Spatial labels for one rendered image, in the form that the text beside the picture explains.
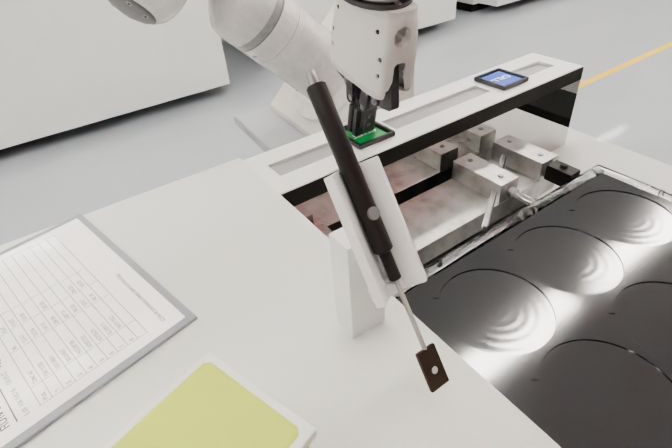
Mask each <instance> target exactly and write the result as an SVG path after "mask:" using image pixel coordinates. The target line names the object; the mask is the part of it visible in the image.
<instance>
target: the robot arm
mask: <svg viewBox="0 0 672 448"><path fill-rule="evenodd" d="M108 1H109V2H110V4H111V5H112V6H113V7H114V8H117V9H118V10H119V11H120V12H121V13H123V14H124V15H126V16H127V17H128V18H130V19H133V20H135V21H138V22H141V23H143V24H151V25H157V24H162V23H166V22H168V21H169V20H171V19H173V18H174V17H175V16H176V15H177V14H178V13H179V12H180V11H181V9H182V8H183V6H184V5H185V3H186V1H187V0H108ZM208 12H209V19H210V23H211V26H212V28H213V29H214V31H215V32H216V33H217V34H218V35H219V36H220V37H222V38H223V39H224V40H226V41H227V42H228V43H230V44H231V45H232V46H234V47H235V48H237V49H238V50H240V51H241V52H243V53H244V54H245V55H247V56H248V57H250V58H251V59H253V60H254V61H255V62H257V63H258V64H260V65H261V66H263V67H264V68H265V69H267V70H268V71H270V72H271V73H273V74H274V75H276V76H277V77H278V78H280V79H281V80H283V81H284V82H286V83H287V84H288V85H290V86H291V87H293V88H294V92H293V100H294V105H295V108H296V110H297V112H298V113H299V114H300V115H301V116H303V117H304V118H306V119H308V120H311V121H319V120H318V118H317V115H316V113H315V111H314V108H313V106H312V103H311V101H310V99H309V96H308V94H307V91H306V90H307V87H308V86H310V85H309V82H308V80H307V78H306V75H305V73H306V72H307V71H309V70H313V69H315V72H316V74H317V77H318V79H319V81H323V82H326V85H327V87H328V90H329V92H330V94H331V97H332V99H333V102H334V104H335V106H336V109H337V111H338V113H339V112H340V111H342V110H343V109H344V108H345V107H347V105H348V104H349V103H351V104H349V111H348V123H347V130H348V131H349V132H352V134H353V135H354V136H355V137H356V136H359V135H361V134H364V133H367V132H369V131H372V130H373V129H374V127H375V120H376V113H377V107H380V108H382V109H384V110H386V111H392V110H394V109H397V108H399V89H400V90H402V91H408V90H410V88H411V85H412V80H413V74H414V68H415V60H416V52H417V40H418V6H417V4H416V3H415V2H413V0H336V3H335V9H334V16H333V23H332V32H330V31H329V30H327V29H326V28H325V27H324V26H323V25H322V24H321V23H319V22H318V21H317V20H316V19H315V18H314V17H313V16H311V15H310V14H309V13H308V12H307V11H306V10H305V9H304V8H302V7H301V6H300V5H299V4H298V3H297V2H296V1H295V0H208Z"/></svg>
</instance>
